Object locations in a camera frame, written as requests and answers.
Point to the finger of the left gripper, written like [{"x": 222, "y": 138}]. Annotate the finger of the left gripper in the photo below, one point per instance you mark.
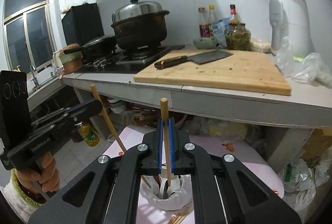
[
  {"x": 58, "y": 115},
  {"x": 91, "y": 108}
]

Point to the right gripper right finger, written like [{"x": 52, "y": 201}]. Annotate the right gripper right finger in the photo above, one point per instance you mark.
[{"x": 224, "y": 190}]

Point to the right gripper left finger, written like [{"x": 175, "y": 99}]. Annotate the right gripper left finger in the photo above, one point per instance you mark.
[{"x": 107, "y": 190}]

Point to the wooden chopstick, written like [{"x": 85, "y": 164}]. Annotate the wooden chopstick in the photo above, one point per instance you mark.
[
  {"x": 180, "y": 217},
  {"x": 184, "y": 214},
  {"x": 165, "y": 119},
  {"x": 107, "y": 119},
  {"x": 174, "y": 219}
]

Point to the kitchen cleaver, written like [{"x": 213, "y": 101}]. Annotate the kitchen cleaver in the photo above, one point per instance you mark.
[{"x": 198, "y": 59}]

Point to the white kitchen appliance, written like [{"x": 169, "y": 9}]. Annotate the white kitchen appliance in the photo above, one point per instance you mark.
[{"x": 290, "y": 18}]

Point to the person left hand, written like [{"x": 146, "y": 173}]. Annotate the person left hand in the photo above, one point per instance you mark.
[{"x": 49, "y": 177}]

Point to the cooking oil bottle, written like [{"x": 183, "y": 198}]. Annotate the cooking oil bottle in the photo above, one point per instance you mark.
[{"x": 88, "y": 134}]

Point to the white plastic bag cover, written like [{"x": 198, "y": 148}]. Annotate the white plastic bag cover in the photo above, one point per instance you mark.
[{"x": 168, "y": 200}]

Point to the brown clay pot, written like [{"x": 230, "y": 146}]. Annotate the brown clay pot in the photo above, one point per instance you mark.
[{"x": 73, "y": 61}]

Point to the gas stove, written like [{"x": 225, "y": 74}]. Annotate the gas stove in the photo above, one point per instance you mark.
[{"x": 128, "y": 62}]

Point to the steel utensil holder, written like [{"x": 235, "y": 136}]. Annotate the steel utensil holder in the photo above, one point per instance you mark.
[{"x": 168, "y": 197}]

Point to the black frying pan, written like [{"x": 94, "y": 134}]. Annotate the black frying pan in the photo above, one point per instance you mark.
[{"x": 97, "y": 47}]

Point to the white towel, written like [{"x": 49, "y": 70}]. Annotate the white towel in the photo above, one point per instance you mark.
[{"x": 21, "y": 205}]

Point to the black box appliance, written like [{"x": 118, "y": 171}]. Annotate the black box appliance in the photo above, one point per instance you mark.
[{"x": 82, "y": 23}]

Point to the black pot with steel lid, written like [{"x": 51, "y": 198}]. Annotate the black pot with steel lid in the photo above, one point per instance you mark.
[{"x": 140, "y": 24}]

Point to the cardboard box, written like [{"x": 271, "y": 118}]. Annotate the cardboard box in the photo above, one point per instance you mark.
[{"x": 319, "y": 141}]

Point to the wooden cutting board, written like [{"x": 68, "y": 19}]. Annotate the wooden cutting board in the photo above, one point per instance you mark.
[{"x": 243, "y": 71}]

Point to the small grey dish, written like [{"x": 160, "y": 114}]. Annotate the small grey dish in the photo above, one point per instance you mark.
[{"x": 205, "y": 43}]

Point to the dark sauce bottle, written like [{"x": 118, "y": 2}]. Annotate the dark sauce bottle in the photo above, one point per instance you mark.
[{"x": 203, "y": 24}]

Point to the yellow cap bottle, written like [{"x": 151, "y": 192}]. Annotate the yellow cap bottle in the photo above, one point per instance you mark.
[{"x": 211, "y": 19}]

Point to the clear plastic bags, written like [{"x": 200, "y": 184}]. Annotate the clear plastic bags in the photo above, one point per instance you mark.
[{"x": 304, "y": 70}]

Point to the glass pickle jar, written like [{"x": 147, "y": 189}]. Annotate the glass pickle jar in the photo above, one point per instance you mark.
[{"x": 237, "y": 37}]

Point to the red cap bottle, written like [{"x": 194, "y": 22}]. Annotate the red cap bottle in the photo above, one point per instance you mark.
[{"x": 234, "y": 17}]

